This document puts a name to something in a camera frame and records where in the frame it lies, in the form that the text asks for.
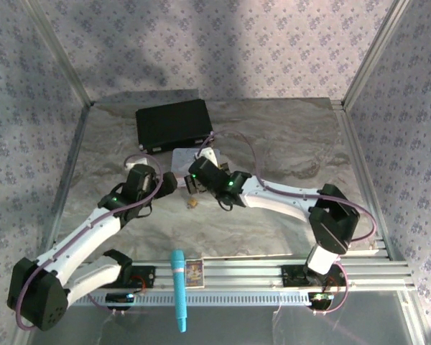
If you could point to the small brass padlock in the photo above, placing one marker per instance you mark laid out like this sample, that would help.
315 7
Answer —
192 203

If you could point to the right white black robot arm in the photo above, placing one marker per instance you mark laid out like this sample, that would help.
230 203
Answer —
330 223

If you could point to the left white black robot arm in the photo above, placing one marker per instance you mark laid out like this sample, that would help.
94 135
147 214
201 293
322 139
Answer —
90 233

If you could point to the pale patterned flat box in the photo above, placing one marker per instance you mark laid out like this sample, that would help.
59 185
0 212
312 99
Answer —
181 160

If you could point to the black flat case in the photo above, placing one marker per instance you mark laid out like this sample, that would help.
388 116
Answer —
172 122

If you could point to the small picture card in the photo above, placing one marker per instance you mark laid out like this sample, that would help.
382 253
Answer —
194 273

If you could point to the blue marker pen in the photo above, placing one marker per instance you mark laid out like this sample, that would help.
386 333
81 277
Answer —
178 280

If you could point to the left control board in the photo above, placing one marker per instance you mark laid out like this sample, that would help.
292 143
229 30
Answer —
120 298

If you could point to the control board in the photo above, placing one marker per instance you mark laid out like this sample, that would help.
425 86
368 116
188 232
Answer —
120 298
321 298

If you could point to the right control board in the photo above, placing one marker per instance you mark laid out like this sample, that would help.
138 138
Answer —
321 298

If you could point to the aluminium floor rail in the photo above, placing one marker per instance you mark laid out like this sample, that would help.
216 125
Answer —
66 179
362 172

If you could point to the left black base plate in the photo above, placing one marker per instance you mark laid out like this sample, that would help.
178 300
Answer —
143 276

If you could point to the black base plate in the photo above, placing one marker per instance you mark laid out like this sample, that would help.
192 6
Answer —
292 276
143 276

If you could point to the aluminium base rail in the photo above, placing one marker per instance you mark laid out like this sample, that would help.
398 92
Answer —
244 273

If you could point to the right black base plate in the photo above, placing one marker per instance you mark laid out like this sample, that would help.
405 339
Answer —
292 276

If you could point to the aluminium frame post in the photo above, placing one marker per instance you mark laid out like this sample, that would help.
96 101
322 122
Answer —
61 54
371 54

